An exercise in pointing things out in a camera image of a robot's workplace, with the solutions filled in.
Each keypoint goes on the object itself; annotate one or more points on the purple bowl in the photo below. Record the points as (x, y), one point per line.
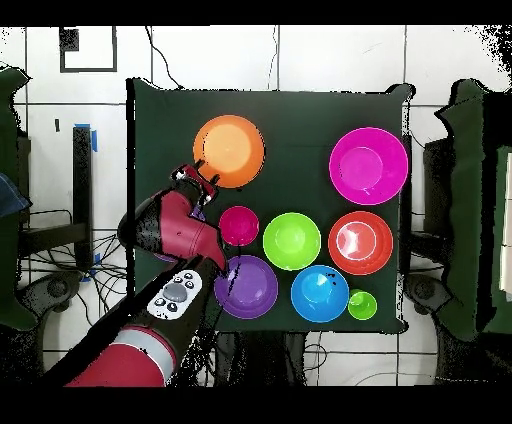
(198, 214)
(252, 288)

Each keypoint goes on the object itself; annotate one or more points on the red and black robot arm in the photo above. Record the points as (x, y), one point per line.
(180, 232)

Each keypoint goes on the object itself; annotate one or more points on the small crimson bowl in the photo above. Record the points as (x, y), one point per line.
(238, 226)

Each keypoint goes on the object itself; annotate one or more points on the green bowl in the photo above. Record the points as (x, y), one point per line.
(292, 240)

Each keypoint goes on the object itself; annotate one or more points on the blue tape strip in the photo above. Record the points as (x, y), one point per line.
(94, 142)

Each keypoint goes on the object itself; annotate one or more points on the dark green tablecloth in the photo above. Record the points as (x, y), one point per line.
(300, 112)

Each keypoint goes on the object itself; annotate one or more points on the black bench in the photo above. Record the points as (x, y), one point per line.
(82, 180)

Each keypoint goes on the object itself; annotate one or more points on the pink bowl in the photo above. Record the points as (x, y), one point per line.
(368, 166)

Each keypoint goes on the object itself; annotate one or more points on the blue bowl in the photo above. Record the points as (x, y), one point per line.
(320, 300)

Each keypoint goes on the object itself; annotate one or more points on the large red-orange bowl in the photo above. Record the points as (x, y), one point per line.
(380, 244)

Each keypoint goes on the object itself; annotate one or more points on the green cup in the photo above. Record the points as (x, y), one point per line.
(362, 306)

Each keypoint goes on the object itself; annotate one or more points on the green cloth side table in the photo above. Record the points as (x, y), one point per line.
(8, 260)
(464, 200)

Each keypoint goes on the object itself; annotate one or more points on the white box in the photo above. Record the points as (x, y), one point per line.
(507, 260)

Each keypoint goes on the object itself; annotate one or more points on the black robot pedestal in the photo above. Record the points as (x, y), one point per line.
(260, 360)

